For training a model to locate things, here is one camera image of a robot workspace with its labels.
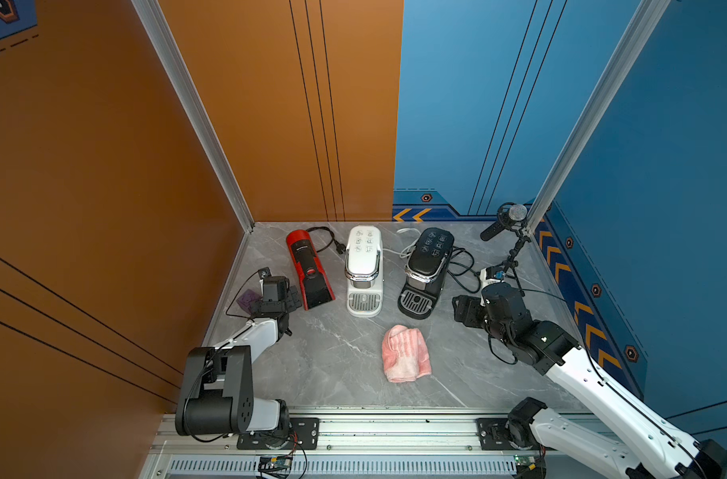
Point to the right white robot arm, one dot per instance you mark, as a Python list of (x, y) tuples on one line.
[(646, 444)]

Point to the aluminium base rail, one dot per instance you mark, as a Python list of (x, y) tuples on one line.
[(351, 442)]

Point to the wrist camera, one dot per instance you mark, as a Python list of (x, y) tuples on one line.
[(275, 288), (491, 275)]

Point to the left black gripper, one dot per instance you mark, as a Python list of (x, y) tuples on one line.
[(292, 299)]

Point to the green circuit board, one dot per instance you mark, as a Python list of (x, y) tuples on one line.
[(275, 467), (529, 467)]

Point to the white coffee machine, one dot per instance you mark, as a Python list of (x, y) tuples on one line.
[(364, 272)]

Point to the red coffee machine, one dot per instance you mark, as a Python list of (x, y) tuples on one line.
[(314, 284)]

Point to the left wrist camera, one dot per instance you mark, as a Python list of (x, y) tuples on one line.
[(275, 288)]

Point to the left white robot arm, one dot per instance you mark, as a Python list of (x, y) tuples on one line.
[(217, 395)]

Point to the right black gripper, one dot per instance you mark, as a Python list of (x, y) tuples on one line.
[(470, 303)]

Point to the pink cloth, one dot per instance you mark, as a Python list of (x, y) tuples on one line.
[(405, 355)]

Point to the green circuit board left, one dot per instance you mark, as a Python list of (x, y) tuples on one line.
[(275, 467)]

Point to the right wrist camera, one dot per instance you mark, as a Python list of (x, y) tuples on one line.
[(491, 275)]

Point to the black coffee machine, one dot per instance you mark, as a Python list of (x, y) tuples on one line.
[(426, 270)]

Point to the black power plug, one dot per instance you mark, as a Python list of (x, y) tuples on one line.
[(339, 247)]

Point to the black microphone on tripod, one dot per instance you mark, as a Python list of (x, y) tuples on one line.
[(510, 221)]

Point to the purple block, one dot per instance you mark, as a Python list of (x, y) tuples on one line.
[(249, 301)]

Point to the green circuit board right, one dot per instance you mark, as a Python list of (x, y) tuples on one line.
[(529, 467)]

